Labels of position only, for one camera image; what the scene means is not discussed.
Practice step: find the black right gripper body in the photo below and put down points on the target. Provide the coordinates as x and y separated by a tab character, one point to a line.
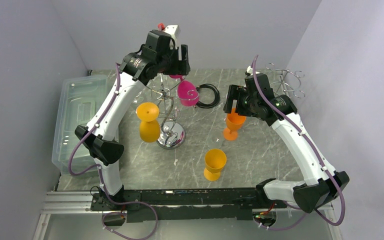
247	104

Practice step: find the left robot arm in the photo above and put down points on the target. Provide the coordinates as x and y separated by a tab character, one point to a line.
160	54

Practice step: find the yellow wine glass left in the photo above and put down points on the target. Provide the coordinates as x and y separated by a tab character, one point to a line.
149	128

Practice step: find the yellow-orange wine glass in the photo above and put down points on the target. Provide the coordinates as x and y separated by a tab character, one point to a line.
215	161

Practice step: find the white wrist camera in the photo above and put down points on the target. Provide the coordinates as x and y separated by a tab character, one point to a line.
249	71
172	29

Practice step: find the orange wine glass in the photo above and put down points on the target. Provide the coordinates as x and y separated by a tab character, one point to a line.
234	122

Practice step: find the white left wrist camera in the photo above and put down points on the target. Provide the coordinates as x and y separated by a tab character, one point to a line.
172	29

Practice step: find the chrome wine glass rack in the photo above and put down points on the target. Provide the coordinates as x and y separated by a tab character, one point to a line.
164	91

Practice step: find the clear plastic storage box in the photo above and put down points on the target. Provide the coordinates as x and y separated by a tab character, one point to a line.
80	99

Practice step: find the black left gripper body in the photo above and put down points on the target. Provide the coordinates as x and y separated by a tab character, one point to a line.
173	66

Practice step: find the pink wine glass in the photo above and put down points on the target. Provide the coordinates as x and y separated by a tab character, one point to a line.
186	91

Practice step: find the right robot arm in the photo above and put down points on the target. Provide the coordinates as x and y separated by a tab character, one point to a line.
321	183

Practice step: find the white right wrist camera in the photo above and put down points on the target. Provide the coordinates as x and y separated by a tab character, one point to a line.
249	71

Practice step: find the aluminium frame rails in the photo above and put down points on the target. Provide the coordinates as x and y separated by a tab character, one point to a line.
257	154

